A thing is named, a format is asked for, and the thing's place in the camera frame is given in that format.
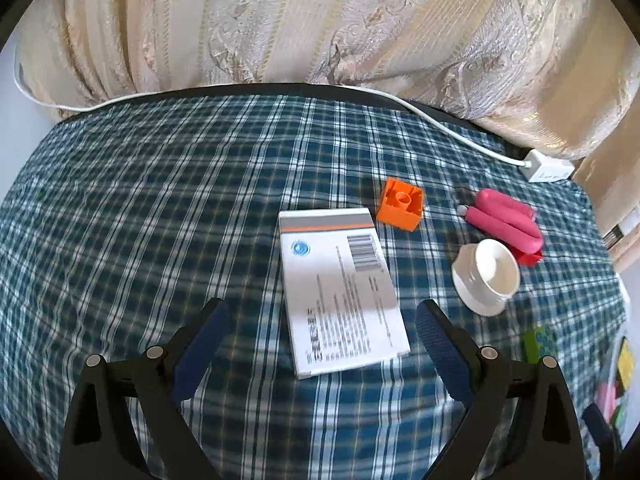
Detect pink foam hand gripper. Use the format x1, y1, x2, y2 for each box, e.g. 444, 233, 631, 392
457, 188, 544, 266

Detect orange toy brick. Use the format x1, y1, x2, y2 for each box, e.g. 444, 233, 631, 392
376, 178, 424, 232

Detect yellow green box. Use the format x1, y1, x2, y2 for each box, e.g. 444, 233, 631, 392
616, 337, 634, 396

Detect green blue patterned block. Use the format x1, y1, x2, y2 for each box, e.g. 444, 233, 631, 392
522, 325, 556, 364

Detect white plastic cap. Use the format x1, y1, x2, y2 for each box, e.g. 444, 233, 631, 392
451, 238, 521, 318

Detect white medicine box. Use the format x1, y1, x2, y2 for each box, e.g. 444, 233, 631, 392
278, 208, 410, 379

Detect white power strip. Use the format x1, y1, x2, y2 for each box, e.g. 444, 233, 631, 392
520, 150, 575, 183

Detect cream patterned curtain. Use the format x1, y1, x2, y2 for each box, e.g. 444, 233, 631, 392
14, 0, 640, 271

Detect white power cable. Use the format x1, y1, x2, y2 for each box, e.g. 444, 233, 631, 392
12, 44, 534, 168

